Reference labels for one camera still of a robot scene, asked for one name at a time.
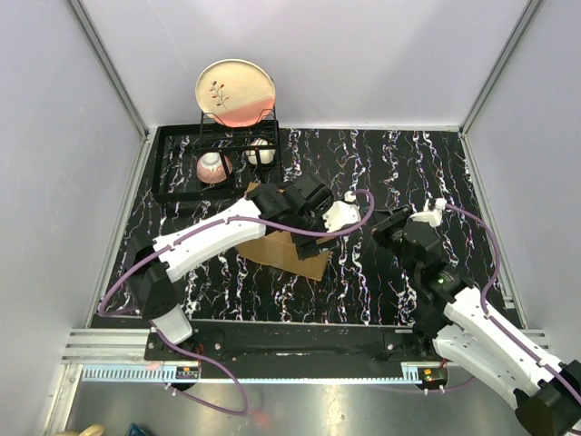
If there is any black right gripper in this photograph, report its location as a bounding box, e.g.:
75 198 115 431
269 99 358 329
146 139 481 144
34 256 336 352
359 204 418 279

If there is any brown cardboard express box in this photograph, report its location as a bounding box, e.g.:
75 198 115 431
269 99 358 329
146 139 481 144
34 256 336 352
237 175 334 282

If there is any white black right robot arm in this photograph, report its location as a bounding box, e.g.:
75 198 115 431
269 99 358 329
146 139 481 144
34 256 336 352
371 199 580 435

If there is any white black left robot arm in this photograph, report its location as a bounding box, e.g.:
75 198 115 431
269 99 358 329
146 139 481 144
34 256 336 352
123 174 335 360

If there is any small white cup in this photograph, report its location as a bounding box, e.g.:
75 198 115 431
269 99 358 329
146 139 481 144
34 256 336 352
244 139 276 166

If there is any pink patterned bowl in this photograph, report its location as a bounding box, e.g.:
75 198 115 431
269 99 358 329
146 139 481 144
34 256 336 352
196 152 232 184

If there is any beige pink floral plate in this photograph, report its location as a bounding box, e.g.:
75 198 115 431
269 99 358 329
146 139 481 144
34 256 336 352
195 59 276 128

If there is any dark blue tray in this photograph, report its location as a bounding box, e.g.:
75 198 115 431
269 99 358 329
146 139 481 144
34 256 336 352
125 422 148 436

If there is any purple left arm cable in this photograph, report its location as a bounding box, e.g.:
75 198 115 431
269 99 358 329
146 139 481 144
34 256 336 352
97 189 376 416

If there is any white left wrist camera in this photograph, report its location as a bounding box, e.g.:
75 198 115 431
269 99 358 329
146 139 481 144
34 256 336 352
322 191 361 233

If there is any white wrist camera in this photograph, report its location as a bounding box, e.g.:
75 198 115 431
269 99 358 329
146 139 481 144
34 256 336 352
409 198 447 228
322 191 361 233

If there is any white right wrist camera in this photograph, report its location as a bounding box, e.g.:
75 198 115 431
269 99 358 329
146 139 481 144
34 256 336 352
409 198 447 228

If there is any black wire dish rack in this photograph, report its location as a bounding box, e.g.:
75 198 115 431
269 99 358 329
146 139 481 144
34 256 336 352
152 109 284 203

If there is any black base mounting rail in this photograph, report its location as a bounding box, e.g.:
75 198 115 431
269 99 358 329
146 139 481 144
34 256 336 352
143 317 468 369

